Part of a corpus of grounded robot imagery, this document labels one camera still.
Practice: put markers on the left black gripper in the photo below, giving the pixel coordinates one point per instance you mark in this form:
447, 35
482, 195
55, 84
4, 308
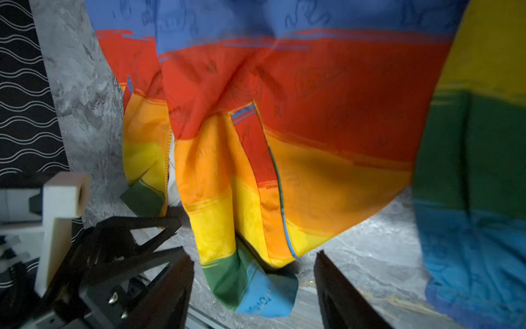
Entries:
99, 277

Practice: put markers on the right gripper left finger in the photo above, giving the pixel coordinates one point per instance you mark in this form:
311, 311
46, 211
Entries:
164, 303

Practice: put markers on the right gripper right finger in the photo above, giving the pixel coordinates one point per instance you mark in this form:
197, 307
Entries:
341, 304

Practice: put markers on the rainbow striped jacket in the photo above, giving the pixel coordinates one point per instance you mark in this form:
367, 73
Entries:
279, 125

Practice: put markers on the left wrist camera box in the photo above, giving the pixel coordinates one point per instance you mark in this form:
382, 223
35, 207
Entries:
37, 216

